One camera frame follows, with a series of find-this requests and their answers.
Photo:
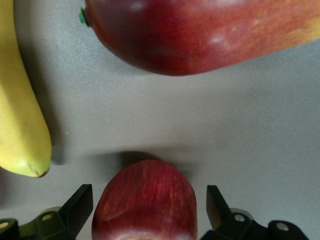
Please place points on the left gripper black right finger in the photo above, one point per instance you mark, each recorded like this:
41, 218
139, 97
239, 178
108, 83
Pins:
220, 217

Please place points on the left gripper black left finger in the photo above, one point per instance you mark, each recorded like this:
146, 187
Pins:
72, 215

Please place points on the red yellow apple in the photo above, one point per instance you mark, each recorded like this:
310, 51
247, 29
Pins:
145, 200

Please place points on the yellow banana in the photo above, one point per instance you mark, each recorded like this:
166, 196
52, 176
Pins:
20, 112

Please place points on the red yellow mango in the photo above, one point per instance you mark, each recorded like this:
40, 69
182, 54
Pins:
187, 37

